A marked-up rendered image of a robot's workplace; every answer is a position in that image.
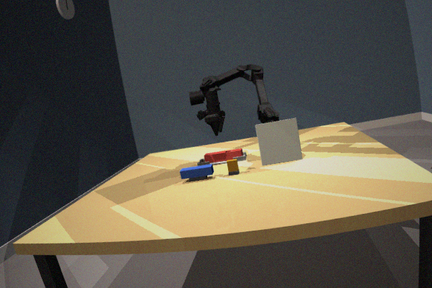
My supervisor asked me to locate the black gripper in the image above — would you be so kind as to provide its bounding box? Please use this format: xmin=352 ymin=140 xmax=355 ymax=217
xmin=205 ymin=100 xmax=225 ymax=136

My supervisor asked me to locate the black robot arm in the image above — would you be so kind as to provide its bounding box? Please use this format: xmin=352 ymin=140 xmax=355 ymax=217
xmin=189 ymin=64 xmax=279 ymax=123

